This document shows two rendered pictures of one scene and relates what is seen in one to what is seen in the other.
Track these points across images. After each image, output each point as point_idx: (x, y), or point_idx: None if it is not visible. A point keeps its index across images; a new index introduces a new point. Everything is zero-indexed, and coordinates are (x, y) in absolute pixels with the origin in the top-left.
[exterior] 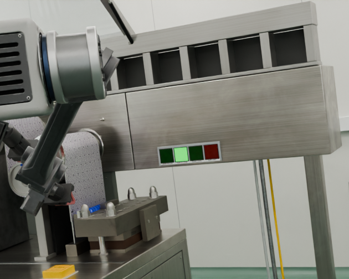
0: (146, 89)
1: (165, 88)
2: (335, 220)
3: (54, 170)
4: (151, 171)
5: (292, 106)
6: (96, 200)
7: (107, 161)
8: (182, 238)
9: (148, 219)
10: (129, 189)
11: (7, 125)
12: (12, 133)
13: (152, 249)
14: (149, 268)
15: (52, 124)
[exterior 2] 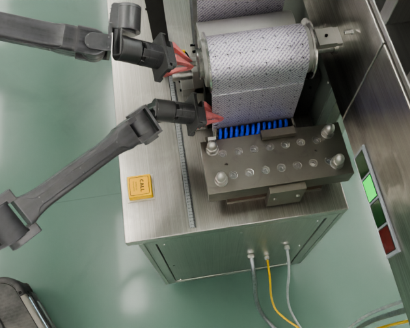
0: (399, 82)
1: None
2: None
3: None
4: None
5: None
6: (271, 115)
7: (333, 74)
8: (333, 213)
9: (276, 197)
10: (327, 125)
11: (110, 51)
12: (118, 59)
13: (252, 224)
14: (239, 230)
15: None
